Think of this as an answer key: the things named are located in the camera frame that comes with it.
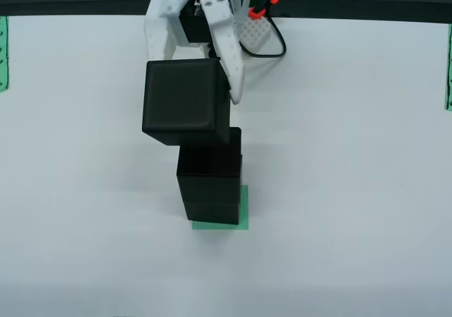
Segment black cube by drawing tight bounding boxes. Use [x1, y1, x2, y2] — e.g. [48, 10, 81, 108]
[175, 126, 244, 205]
[183, 199, 243, 225]
[141, 57, 232, 147]

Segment black orange clamp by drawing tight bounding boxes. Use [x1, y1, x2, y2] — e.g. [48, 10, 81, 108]
[248, 0, 282, 18]

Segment green striped strip marker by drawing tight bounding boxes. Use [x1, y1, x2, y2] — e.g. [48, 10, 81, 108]
[0, 16, 11, 95]
[443, 23, 452, 112]

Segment green striped square marker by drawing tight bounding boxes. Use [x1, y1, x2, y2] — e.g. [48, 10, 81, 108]
[191, 184, 250, 231]

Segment black camera cable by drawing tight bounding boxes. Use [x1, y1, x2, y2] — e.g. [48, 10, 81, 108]
[239, 11, 287, 58]

